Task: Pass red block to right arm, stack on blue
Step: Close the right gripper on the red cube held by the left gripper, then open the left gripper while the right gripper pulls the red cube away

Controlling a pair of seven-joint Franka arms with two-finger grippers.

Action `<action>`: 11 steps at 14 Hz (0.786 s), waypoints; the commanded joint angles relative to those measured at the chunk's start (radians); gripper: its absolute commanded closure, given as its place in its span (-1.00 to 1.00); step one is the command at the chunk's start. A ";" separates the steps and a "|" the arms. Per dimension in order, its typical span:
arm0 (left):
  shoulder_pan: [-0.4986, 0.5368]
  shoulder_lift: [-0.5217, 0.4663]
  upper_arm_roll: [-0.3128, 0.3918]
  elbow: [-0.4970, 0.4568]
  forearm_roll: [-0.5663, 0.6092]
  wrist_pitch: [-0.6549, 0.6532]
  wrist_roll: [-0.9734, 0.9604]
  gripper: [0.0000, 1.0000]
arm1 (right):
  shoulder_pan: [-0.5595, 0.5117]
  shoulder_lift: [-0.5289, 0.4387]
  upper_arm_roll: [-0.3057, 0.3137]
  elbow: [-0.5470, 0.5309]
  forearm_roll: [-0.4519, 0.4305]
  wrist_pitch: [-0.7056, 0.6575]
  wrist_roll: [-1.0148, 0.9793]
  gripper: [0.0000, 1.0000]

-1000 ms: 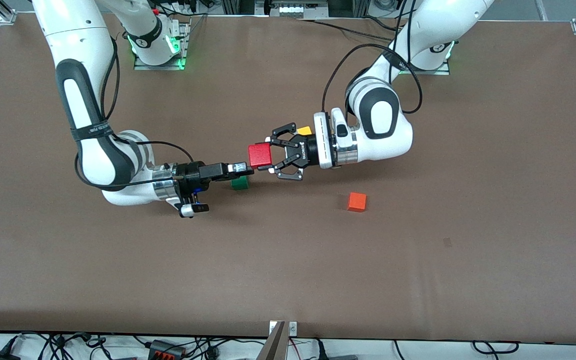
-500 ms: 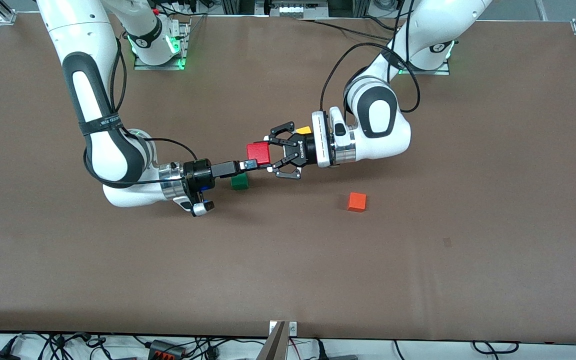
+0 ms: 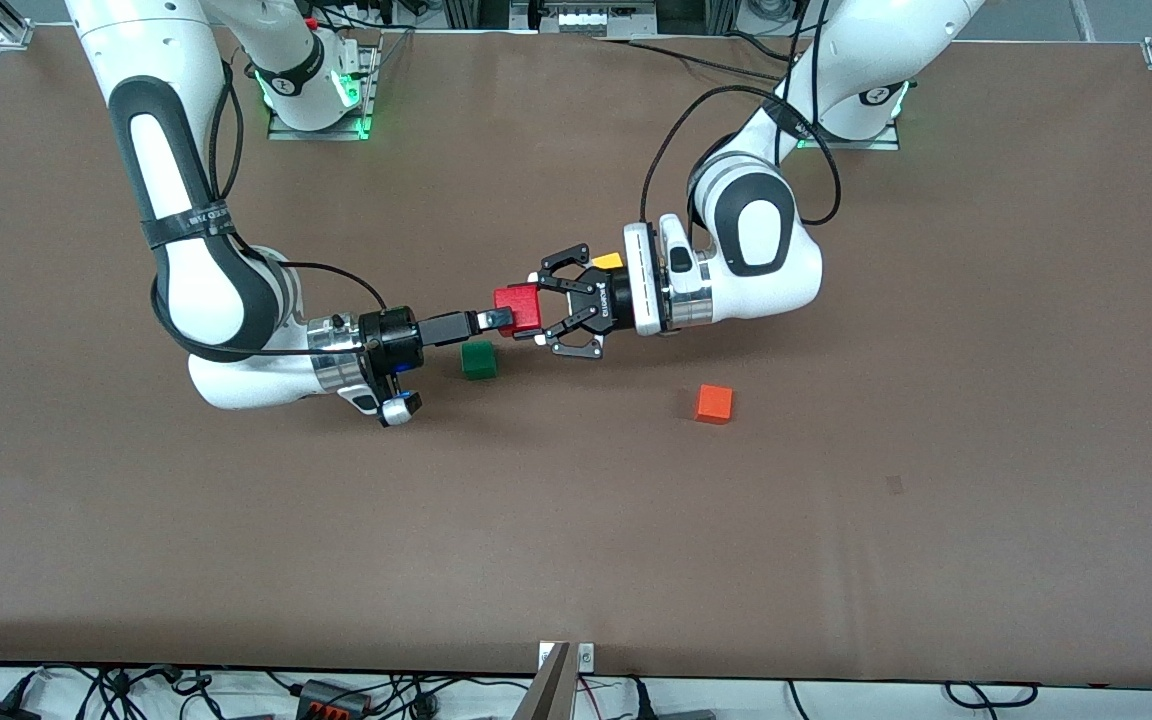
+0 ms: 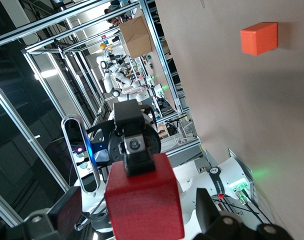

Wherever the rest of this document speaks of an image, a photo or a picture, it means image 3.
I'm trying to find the grey terminal strip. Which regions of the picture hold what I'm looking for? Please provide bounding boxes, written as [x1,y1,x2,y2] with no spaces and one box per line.
[534,0,659,39]

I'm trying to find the red cube block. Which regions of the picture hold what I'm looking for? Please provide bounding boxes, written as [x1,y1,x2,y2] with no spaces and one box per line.
[493,283,544,337]

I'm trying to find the tangled black cable bundle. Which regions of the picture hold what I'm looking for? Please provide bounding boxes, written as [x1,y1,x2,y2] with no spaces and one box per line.
[0,665,537,720]

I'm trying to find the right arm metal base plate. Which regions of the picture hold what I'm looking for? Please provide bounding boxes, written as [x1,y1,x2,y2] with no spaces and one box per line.
[266,30,382,141]

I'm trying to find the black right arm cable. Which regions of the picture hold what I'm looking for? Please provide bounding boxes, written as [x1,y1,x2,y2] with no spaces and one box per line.
[151,60,387,356]

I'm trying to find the orange black connector box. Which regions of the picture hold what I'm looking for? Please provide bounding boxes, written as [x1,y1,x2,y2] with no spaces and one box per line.
[296,680,372,719]

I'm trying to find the brown table cover sheet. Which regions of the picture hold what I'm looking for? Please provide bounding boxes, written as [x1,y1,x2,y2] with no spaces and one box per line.
[0,25,1152,691]

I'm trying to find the looped black cable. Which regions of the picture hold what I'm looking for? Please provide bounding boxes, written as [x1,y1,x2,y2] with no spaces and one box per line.
[944,682,1039,709]

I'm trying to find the grey camera pole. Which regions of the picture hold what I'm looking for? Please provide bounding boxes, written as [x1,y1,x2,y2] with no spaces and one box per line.
[511,642,577,720]

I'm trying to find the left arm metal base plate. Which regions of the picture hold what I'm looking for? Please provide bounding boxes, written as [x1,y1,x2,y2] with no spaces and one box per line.
[794,80,902,151]

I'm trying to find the short black table cable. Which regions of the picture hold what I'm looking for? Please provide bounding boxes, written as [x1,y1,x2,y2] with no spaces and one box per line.
[726,30,802,61]

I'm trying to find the orange cube block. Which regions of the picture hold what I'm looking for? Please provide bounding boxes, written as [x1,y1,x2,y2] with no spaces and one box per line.
[693,384,735,425]

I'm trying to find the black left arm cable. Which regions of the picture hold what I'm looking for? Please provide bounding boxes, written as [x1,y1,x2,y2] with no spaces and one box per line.
[639,0,842,226]

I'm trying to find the long black table cable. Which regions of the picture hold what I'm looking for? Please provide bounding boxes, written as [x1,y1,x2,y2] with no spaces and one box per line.
[601,38,797,81]

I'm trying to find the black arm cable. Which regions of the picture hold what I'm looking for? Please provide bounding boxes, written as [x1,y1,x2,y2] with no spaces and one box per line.
[151,60,387,356]
[639,0,842,226]

